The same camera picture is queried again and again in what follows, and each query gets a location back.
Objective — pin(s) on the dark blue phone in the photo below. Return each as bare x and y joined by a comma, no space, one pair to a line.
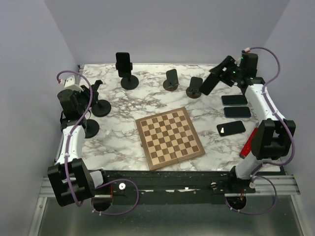
234,100

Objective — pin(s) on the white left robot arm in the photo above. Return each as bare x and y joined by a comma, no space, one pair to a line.
70,179

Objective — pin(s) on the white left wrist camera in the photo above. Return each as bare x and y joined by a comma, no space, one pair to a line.
70,83

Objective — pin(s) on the round wooden phone stand left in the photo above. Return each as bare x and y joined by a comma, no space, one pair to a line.
171,83

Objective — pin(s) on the round wooden phone stand right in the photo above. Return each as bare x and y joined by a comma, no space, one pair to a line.
193,90

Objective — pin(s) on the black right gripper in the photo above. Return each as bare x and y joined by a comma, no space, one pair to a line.
228,62

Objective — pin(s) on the red toy microphone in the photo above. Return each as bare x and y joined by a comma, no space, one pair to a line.
247,147

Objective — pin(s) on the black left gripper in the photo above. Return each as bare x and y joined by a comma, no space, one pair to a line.
86,93

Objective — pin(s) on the round wooden phone stand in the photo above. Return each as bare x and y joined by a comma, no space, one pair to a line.
171,83
193,90

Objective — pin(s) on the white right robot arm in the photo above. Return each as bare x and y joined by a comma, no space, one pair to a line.
273,138

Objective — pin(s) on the black front phone stand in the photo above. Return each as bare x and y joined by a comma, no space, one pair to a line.
92,128

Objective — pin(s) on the black phone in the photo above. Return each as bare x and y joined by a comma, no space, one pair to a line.
230,128

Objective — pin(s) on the black round phone stand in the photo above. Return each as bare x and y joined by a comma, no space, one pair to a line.
100,107
130,83

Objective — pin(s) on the aluminium front rail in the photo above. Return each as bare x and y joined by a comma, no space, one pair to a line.
284,185

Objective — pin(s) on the wooden chessboard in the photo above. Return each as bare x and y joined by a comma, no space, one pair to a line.
169,138

